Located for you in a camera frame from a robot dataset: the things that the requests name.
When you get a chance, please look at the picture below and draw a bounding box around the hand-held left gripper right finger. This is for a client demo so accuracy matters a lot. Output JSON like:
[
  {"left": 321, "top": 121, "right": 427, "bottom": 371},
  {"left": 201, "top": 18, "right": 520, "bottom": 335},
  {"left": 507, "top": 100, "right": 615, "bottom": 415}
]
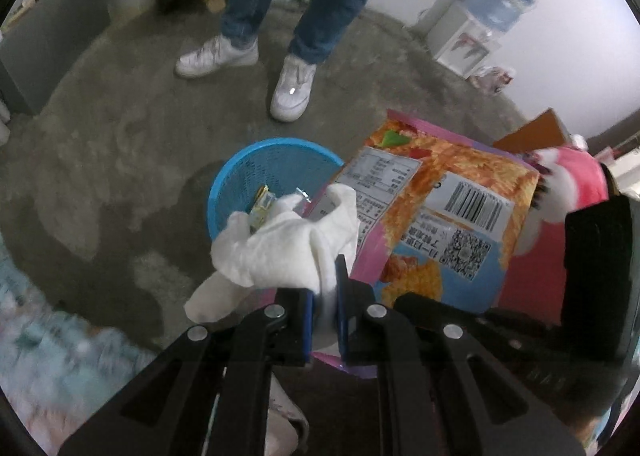
[{"left": 334, "top": 255, "right": 586, "bottom": 456}]

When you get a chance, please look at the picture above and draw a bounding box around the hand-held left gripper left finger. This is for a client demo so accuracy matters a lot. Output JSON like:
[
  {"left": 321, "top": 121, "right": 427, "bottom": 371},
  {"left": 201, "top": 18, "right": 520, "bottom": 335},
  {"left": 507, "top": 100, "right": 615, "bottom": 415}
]
[{"left": 57, "top": 287, "right": 316, "bottom": 456}]

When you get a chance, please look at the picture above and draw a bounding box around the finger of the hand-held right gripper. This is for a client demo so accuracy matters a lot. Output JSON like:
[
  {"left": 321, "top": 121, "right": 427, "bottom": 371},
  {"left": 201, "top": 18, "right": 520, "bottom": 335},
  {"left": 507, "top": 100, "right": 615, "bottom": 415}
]
[{"left": 397, "top": 292, "right": 563, "bottom": 362}]

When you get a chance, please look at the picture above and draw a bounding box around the white tissue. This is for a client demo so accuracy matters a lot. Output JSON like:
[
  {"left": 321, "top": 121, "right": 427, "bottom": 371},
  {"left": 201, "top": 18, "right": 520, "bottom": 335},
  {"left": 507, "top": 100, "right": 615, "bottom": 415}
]
[{"left": 184, "top": 183, "right": 361, "bottom": 352}]

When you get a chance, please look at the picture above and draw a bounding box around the orange pink snack bag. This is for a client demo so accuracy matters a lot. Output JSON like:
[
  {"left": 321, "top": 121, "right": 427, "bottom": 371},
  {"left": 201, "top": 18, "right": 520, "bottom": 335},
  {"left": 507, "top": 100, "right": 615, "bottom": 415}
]
[{"left": 310, "top": 108, "right": 543, "bottom": 379}]

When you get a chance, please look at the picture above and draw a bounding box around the blue plastic basket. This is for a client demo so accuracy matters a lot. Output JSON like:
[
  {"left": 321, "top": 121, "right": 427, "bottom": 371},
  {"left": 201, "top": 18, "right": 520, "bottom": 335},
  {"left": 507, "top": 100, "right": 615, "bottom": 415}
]
[{"left": 207, "top": 137, "right": 346, "bottom": 247}]

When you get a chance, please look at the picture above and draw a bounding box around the pink plush toy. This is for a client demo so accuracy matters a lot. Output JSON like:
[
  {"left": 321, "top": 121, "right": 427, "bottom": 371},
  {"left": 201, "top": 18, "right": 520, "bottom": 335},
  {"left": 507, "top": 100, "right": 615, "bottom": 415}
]
[{"left": 500, "top": 145, "right": 611, "bottom": 327}]

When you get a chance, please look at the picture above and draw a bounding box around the small yellow packet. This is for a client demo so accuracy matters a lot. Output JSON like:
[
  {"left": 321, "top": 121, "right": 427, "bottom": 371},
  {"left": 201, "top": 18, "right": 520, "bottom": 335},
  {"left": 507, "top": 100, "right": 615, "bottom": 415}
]
[{"left": 248, "top": 186, "right": 276, "bottom": 229}]

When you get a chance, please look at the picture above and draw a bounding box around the brown cardboard box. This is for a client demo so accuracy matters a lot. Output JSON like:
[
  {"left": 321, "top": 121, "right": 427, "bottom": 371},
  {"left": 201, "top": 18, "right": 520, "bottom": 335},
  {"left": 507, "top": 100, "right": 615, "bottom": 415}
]
[{"left": 492, "top": 108, "right": 573, "bottom": 155}]

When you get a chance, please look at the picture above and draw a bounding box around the pink white packet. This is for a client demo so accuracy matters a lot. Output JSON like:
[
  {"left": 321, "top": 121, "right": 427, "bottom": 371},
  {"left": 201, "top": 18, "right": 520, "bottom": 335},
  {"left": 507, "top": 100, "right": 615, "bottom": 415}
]
[{"left": 470, "top": 65, "right": 516, "bottom": 96}]

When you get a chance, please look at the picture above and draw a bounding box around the floral tablecloth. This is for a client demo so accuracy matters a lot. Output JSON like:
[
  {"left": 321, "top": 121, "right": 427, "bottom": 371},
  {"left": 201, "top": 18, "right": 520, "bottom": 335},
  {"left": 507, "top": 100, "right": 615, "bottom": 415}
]
[{"left": 0, "top": 236, "right": 156, "bottom": 456}]

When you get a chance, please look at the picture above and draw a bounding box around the white water dispenser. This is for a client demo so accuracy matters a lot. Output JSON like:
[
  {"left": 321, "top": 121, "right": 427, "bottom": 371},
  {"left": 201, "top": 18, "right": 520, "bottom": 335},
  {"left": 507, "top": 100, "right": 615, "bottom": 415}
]
[{"left": 425, "top": 0, "right": 493, "bottom": 79}]

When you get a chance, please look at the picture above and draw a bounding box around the grey cabinet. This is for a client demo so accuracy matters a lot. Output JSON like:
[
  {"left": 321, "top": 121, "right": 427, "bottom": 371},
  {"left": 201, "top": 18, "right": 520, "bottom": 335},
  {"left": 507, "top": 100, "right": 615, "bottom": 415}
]
[{"left": 0, "top": 0, "right": 112, "bottom": 117}]

